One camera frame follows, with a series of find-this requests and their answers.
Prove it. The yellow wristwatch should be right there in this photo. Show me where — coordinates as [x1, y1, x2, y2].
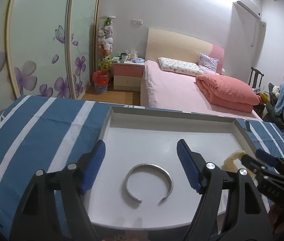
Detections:
[221, 150, 256, 180]

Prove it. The thick silver cuff bangle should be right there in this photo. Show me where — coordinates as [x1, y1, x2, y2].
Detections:
[123, 163, 174, 208]

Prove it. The folded salmon duvet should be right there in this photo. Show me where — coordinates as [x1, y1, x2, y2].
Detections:
[195, 74, 260, 113]

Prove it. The blue white striped tablecloth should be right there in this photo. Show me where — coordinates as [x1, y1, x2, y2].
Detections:
[0, 96, 284, 237]

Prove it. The dark wooden chair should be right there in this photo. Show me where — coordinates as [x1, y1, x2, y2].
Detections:
[248, 67, 264, 89]

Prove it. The purple floral pillow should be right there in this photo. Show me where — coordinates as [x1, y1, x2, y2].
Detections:
[198, 53, 219, 74]

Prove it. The grey cardboard tray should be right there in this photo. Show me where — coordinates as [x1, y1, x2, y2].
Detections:
[85, 107, 254, 230]

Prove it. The bed with pink sheet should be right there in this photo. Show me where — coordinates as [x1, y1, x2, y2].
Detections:
[140, 60, 262, 121]

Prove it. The white patterned pillow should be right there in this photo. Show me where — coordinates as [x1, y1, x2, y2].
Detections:
[158, 57, 204, 77]

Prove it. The white air conditioner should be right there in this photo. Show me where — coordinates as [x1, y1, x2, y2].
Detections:
[233, 0, 266, 27]

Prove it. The beige pink headboard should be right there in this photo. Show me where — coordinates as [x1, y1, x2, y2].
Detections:
[145, 28, 224, 74]

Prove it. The pink nightstand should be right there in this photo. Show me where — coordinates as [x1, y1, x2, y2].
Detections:
[113, 61, 145, 91]

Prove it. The red waste bin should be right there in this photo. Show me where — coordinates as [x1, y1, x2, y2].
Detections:
[92, 70, 110, 93]

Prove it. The white mug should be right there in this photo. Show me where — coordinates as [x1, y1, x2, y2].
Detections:
[120, 54, 128, 62]

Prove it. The sliding wardrobe with purple flowers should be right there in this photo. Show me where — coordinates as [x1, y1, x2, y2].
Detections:
[0, 0, 98, 115]

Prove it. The plush toy tower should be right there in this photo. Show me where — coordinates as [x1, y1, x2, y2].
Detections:
[96, 16, 115, 71]

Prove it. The wall socket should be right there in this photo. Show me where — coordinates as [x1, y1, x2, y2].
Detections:
[131, 19, 143, 25]

